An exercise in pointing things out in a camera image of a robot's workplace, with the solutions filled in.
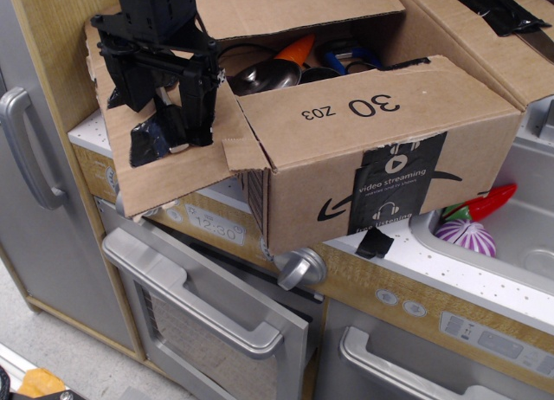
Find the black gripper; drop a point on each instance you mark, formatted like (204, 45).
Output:
(129, 40)

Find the large cardboard amazon box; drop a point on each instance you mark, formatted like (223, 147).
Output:
(337, 154)

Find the orange toy carrot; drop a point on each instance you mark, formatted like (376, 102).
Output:
(298, 51)

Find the grey fridge door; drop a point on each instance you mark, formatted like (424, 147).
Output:
(51, 231)

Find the silver right stove knob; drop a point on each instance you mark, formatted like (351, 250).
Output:
(300, 267)

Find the grey oven door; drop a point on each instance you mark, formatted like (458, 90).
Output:
(215, 325)

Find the toy kitchen stove unit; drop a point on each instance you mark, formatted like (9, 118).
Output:
(436, 297)

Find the red toy chili pepper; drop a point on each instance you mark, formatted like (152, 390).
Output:
(480, 207)

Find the grey dishwasher door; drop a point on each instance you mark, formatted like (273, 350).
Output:
(367, 358)

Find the purple white toy onion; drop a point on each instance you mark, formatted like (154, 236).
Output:
(469, 235)

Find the grey toy sink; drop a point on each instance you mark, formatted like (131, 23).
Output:
(522, 228)

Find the silver fridge handle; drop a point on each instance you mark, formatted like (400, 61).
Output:
(14, 104)

